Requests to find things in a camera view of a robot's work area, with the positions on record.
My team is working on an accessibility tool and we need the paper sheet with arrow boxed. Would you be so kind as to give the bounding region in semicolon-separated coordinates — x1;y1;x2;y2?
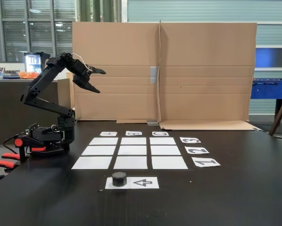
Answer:
105;177;160;190

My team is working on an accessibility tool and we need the paper label number 2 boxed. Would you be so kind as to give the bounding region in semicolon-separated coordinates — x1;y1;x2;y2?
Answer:
184;146;210;155

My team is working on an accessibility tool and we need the thin servo wire loop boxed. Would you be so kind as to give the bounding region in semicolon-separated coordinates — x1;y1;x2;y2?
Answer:
72;53;94;73

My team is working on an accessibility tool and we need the grey tape strip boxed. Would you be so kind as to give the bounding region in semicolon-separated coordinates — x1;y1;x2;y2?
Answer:
150;66;158;84

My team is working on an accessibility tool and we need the black octagonal token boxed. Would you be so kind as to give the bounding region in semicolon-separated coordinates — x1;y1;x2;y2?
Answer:
111;171;127;188

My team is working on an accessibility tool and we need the white square paper sheet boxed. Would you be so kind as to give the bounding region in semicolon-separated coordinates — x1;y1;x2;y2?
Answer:
89;137;119;145
120;137;147;145
117;145;148;156
151;156;189;170
81;145;117;156
71;156;113;170
150;145;182;156
149;137;177;145
113;156;148;170

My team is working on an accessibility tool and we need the orange snack bowl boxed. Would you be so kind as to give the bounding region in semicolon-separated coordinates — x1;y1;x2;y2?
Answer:
16;71;40;80

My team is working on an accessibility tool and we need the brown wooden slanted leg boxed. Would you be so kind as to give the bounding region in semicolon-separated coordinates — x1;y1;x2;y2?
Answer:
269;89;282;136

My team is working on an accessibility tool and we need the blue foosball table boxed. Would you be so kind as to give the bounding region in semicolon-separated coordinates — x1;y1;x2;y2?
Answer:
251;78;282;123

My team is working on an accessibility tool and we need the black power cable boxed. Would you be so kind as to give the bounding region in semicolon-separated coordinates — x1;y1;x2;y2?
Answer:
3;133;23;153

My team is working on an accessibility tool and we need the brown cardboard screen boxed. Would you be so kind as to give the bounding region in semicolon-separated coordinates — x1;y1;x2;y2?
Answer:
158;20;259;131
57;21;161;124

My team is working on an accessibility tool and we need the black and red clamp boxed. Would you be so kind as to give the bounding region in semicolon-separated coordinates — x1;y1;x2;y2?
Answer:
0;135;47;181

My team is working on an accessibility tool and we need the paper label number 3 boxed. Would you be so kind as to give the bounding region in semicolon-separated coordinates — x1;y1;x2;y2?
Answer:
179;137;202;144

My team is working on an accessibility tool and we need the dark counter partition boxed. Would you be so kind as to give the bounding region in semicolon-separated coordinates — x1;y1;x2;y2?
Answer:
0;79;73;145

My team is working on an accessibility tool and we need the paper label number 1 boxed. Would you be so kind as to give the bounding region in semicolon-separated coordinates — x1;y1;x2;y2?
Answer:
191;158;221;168

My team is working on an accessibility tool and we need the lit drinks fridge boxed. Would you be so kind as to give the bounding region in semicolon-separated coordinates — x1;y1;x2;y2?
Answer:
24;52;51;74

